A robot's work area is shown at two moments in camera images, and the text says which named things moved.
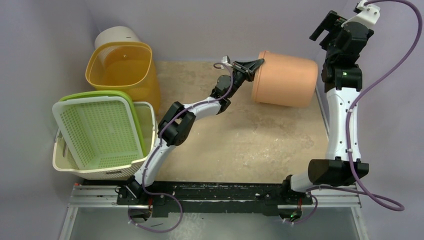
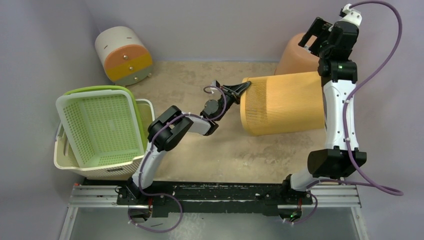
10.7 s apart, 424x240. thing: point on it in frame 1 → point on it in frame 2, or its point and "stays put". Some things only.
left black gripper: x=247 y=70 → x=234 y=92
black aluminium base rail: x=150 y=201 stays put
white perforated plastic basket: x=100 y=131 stays put
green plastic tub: x=112 y=93 → x=124 y=88
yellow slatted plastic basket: x=124 y=66 → x=281 y=104
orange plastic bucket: x=283 y=80 → x=296 y=58
